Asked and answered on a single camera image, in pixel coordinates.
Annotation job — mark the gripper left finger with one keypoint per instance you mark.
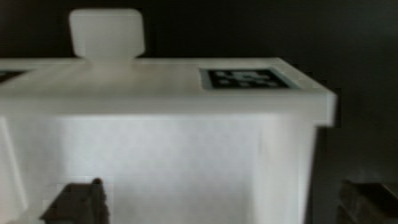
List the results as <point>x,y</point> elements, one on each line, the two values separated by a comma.
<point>79,206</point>

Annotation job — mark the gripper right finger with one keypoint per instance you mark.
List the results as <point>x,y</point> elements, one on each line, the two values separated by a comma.
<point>368,203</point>

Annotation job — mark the white front drawer with knob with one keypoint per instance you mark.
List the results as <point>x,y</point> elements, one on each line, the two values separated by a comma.
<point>189,129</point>

